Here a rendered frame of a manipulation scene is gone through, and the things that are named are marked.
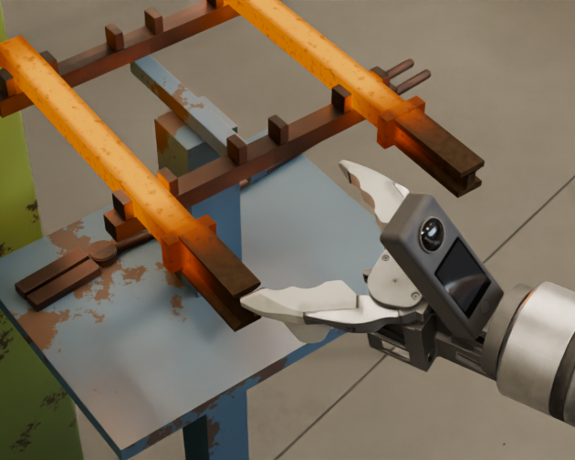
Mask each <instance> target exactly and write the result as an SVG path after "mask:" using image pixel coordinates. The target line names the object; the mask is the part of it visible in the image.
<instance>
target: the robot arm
mask: <svg viewBox="0 0 575 460"><path fill-rule="evenodd" d="M339 167H340V169H341V170H342V172H343V174H344V175H345V177H346V178H347V180H348V182H349V183H350V184H351V183H352V184H353V185H355V186H356V187H358V188H359V189H360V191H361V193H362V198H363V201H364V202H366V203H368V204H370V205H371V206H372V207H373V208H374V212H375V216H376V222H377V225H378V226H379V227H380V229H381V230H382V233H381V235H380V241H381V243H382V245H383V248H384V252H383V254H382V256H381V257H380V259H379V260H378V261H377V263H376V264H375V266H374V267H370V268H365V269H364V270H363V271H362V274H363V278H364V282H365V283H367V284H368V290H369V292H370V294H369V295H357V296H356V294H355V293H354V292H353V291H352V290H351V289H350V288H349V287H348V286H347V285H346V284H345V283H344V282H343V281H341V280H335V281H328V282H325V283H323V284H322V285H320V286H318V287H314V288H307V289H304V288H298V287H288V288H286V289H282V290H271V289H268V288H265V287H262V288H260V289H258V290H255V291H253V292H251V293H249V294H247V295H245V296H243V297H241V298H240V302H241V306H242V307H244V308H246V309H248V310H250V311H252V312H254V313H256V314H257V315H260V316H262V317H265V318H269V319H275V320H278V321H282V322H283V323H284V324H285V325H286V326H287V327H288V329H289V330H290V331H291V332H292V333H293V334H294V336H295V337H296V338H297V339H298V340H299V341H301V342H304V343H317V342H321V341H323V340H324V339H325V338H326V336H327V334H328V333H329V330H330V329H331V328H335V329H339V330H343V331H346V332H350V333H367V335H368V340H369V343H370V347H372V348H374V349H376V350H379V351H381V352H383V353H385V354H388V355H390V356H392V357H394V358H395V359H398V360H400V361H403V362H405V363H408V364H410V365H412V366H414V367H416V368H418V369H420V370H422V371H426V372H428V370H429V369H430V367H431V365H432V364H433V362H434V360H435V358H436V357H442V358H444V359H446V360H449V361H451V362H453V363H456V364H458V365H460V366H462V367H465V368H467V369H468V370H470V371H474V372H476V373H478V374H481V375H483V376H485V377H487V378H489V379H491V380H493V381H496V382H497V388H498V390H499V392H500V393H501V395H504V396H506V397H507V398H510V399H512V400H514V401H516V402H519V403H522V404H525V405H526V406H528V407H530V408H533V409H535V410H537V411H540V412H542V413H544V414H547V415H549V416H552V417H554V418H556V419H558V420H561V421H562V422H564V423H567V424H570V425H572V426H574V427H575V292H574V291H571V290H569V289H566V288H564V287H561V286H558V285H556V284H553V283H551V282H543V283H541V284H539V285H538V286H537V287H536V288H535V289H534V288H532V287H528V286H525V285H523V284H520V283H519V284H516V285H515V286H513V287H512V288H511V289H510V290H509V291H508V292H507V294H506V295H505V297H504V298H503V300H502V299H501V298H502V297H503V295H504V291H503V290H502V288H501V287H500V286H499V285H498V283H497V282H496V281H495V279H494V278H493V277H492V275H491V274H490V273H489V271H488V270H487V268H486V267H485V265H484V264H483V263H482V261H481V260H480V258H479V257H478V256H477V254H476V253H475V251H474V250H473V249H472V247H471V246H470V245H469V244H468V243H467V241H466V240H465V238H464V237H463V236H462V234H461V233H460V231H459V230H458V229H457V227H456V226H455V224H454V223H453V222H452V220H451V219H450V217H449V216H448V215H447V213H446V212H445V211H444V209H443V208H442V206H441V205H440V204H439V203H438V202H437V200H436V199H435V198H434V196H433V195H432V194H430V193H413V192H411V191H410V190H408V189H407V188H405V187H404V186H402V185H401V184H399V183H395V182H393V181H392V180H390V179H389V178H387V177H386V176H384V175H382V174H380V173H378V172H375V171H374V170H372V169H369V168H367V167H364V166H362V165H359V164H357V163H354V162H349V161H345V160H342V161H340V162H339ZM382 341H385V342H387V343H389V344H391V345H393V346H395V347H397V348H400V349H402V350H405V351H408V352H409V356H410V359H409V358H407V357H404V356H403V355H401V354H399V353H396V352H394V351H392V350H388V349H386V348H384V347H383V345H382ZM429 353H430V355H429V357H427V356H428V354H429Z"/></svg>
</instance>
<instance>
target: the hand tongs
mask: <svg viewBox="0 0 575 460"><path fill-rule="evenodd" d="M413 65H414V61H413V60H412V59H411V58H408V59H406V60H405V61H404V62H402V63H400V64H399V65H397V66H395V67H393V68H391V69H389V70H387V71H386V73H387V74H389V75H390V80H391V79H392V78H395V77H396V76H398V75H400V74H402V73H403V72H404V71H406V70H407V69H409V68H411V67H413ZM430 77H431V71H430V70H429V69H425V70H424V71H422V72H420V73H419V74H417V75H415V76H413V77H412V78H409V79H408V80H406V81H404V82H403V83H402V84H400V85H398V86H397V87H396V88H397V89H398V92H397V95H399V96H400V95H402V94H403V93H404V92H406V91H407V90H409V89H411V88H413V87H415V86H417V85H418V84H420V83H422V82H423V81H425V80H427V79H428V78H430ZM317 144H319V143H317ZM317 144H315V145H317ZM315 145H313V146H311V147H309V148H307V149H306V150H304V151H302V152H299V153H297V154H295V155H293V156H291V157H289V158H287V159H285V160H284V161H282V162H279V163H277V164H275V165H273V166H271V167H269V168H267V174H268V173H270V172H272V171H274V170H275V169H276V168H278V167H279V166H281V165H283V164H284V163H286V162H288V161H290V160H292V159H294V158H295V157H297V156H299V155H300V154H301V153H303V152H305V151H307V150H308V149H310V148H312V147H314V146H315ZM249 184H250V182H249V181H248V180H243V181H242V182H240V190H241V189H243V188H244V187H246V186H248V185H249ZM153 238H155V237H154V236H153V235H152V234H151V233H150V231H149V230H146V231H143V232H141V233H139V234H137V235H133V236H131V237H128V238H126V239H124V240H122V241H120V242H119V243H117V242H116V241H115V240H114V239H113V238H112V239H111V240H110V241H106V240H100V241H97V242H94V243H93V244H91V245H90V246H89V248H88V254H86V253H84V252H83V251H82V250H81V249H80V248H79V247H77V248H76V249H74V250H72V251H71V252H69V253H67V254H65V255H64V256H62V257H60V258H59V259H57V260H55V261H53V262H52V263H50V264H48V265H47V266H45V267H42V268H41V269H39V270H38V271H36V272H35V273H33V274H31V275H29V276H28V277H25V278H24V279H22V280H20V281H18V282H17V283H15V287H16V292H17V293H18V294H19V295H20V296H21V297H22V298H23V299H24V300H27V302H28V304H29V305H30V306H31V307H32V308H33V309H34V310H35V311H36V312H39V311H40V310H42V309H44V308H46V307H48V306H49V305H51V304H53V303H54V302H56V301H58V300H59V299H61V298H63V297H65V296H66V295H68V294H69V293H71V292H73V291H74V290H76V289H78V288H80V287H82V286H83V285H85V284H87V283H88V282H90V281H91V280H92V279H94V278H96V277H98V276H100V275H101V268H100V267H106V266H109V265H111V264H112V263H114V262H115V260H116V259H117V253H119V252H121V251H124V250H127V249H129V248H132V247H134V246H137V245H140V244H142V243H145V242H147V241H149V240H152V239H153Z"/></svg>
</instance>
